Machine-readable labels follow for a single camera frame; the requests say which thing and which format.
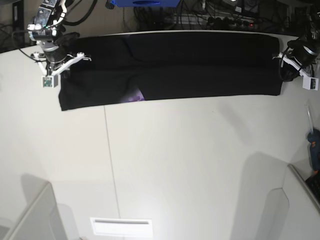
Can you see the blue plastic box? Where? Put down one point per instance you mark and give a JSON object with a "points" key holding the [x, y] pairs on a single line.
{"points": [[145, 3]]}

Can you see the blue hot glue gun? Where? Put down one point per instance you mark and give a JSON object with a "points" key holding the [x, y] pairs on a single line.
{"points": [[313, 137]]}

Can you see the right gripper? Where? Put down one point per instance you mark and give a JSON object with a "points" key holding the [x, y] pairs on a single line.
{"points": [[46, 29]]}

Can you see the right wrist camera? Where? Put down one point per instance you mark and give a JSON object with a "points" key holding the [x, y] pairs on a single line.
{"points": [[52, 71]]}

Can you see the black T-shirt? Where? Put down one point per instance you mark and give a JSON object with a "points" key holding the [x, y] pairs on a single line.
{"points": [[170, 65]]}

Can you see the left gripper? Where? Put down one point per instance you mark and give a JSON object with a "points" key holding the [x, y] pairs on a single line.
{"points": [[306, 48]]}

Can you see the black keyboard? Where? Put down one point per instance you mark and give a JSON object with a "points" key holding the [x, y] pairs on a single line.
{"points": [[313, 183]]}

